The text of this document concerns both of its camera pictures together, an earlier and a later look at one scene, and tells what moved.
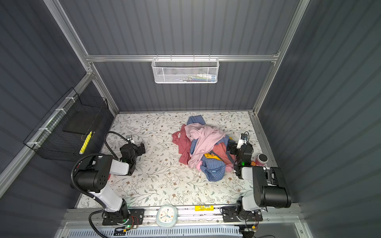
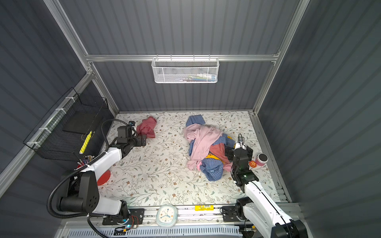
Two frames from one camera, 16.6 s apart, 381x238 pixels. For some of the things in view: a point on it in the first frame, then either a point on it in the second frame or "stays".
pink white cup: (261, 159) stays
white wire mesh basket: (185, 70) stays
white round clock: (166, 215) stays
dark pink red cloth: (181, 139) -> (147, 127)
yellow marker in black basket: (85, 142) stays
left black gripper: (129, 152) -> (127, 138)
